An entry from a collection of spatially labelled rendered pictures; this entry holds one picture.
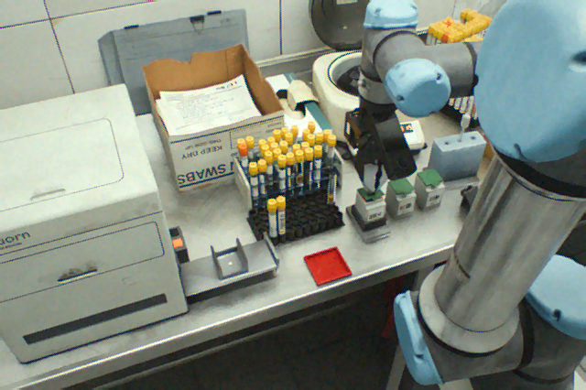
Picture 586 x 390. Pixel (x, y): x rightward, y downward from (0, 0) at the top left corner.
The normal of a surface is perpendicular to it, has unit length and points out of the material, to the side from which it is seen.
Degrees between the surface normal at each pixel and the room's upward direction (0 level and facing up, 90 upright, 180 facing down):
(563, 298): 8
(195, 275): 0
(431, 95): 90
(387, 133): 31
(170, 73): 88
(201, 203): 0
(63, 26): 90
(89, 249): 90
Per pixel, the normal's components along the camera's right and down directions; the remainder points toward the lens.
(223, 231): 0.00, -0.71
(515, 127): -0.97, 0.04
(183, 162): 0.33, 0.66
